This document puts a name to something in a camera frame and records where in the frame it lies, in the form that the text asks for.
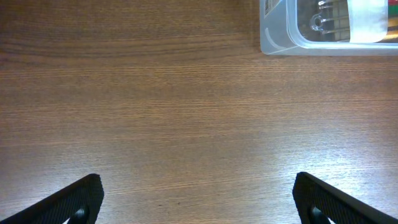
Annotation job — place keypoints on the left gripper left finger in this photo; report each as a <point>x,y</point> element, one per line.
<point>79,202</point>

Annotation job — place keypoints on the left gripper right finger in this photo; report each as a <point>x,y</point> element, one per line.
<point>319,202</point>

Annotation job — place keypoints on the clear plastic container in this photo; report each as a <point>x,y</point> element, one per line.
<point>285,30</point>

